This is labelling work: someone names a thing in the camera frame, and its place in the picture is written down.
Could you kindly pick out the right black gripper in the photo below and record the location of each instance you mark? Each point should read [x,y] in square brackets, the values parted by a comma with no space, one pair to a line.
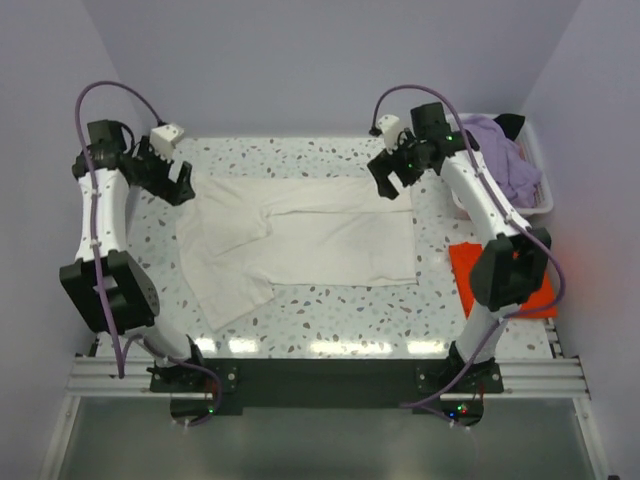
[380,169]

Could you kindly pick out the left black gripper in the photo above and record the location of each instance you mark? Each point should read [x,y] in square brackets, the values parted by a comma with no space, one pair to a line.
[174,192]

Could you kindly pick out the white t shirt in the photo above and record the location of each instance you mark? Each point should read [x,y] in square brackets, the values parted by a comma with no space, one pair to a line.
[240,237]

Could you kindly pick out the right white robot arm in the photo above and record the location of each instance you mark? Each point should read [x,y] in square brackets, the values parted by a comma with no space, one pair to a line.
[457,162]

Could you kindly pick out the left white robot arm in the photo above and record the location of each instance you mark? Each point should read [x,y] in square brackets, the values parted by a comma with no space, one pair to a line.
[111,291]

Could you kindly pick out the folded orange t shirt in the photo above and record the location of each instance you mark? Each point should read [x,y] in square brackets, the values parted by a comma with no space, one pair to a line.
[506,271]

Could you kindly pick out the lilac t shirt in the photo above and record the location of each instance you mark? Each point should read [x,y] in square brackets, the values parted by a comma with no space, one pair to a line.
[517,179]

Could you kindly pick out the black garment in basket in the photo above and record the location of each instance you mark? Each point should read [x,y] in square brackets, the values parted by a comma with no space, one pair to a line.
[510,124]

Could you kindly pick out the white laundry basket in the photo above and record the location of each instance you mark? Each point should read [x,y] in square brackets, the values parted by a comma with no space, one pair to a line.
[531,153]

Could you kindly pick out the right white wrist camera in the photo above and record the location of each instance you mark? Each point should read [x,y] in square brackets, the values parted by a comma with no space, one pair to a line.
[390,127]

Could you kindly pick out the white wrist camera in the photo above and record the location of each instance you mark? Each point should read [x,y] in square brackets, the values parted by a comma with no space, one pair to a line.
[164,139]
[390,127]

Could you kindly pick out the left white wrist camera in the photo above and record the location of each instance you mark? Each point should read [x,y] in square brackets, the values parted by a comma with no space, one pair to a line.
[164,139]

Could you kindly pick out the aluminium rail frame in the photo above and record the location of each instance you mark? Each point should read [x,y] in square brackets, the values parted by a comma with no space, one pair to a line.
[530,378]

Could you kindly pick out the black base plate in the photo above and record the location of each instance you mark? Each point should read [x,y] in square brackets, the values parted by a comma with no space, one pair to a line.
[231,386]

